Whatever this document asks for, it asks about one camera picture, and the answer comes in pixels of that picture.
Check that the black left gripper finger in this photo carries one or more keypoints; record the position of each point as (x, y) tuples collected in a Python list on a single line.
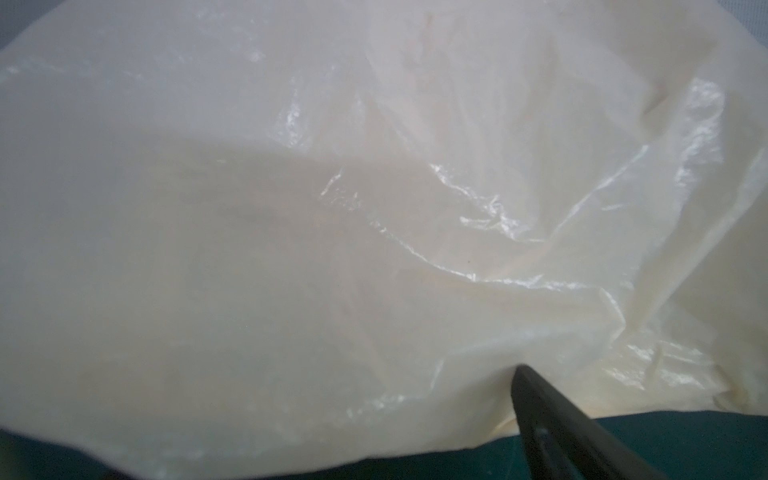
[(561, 442)]

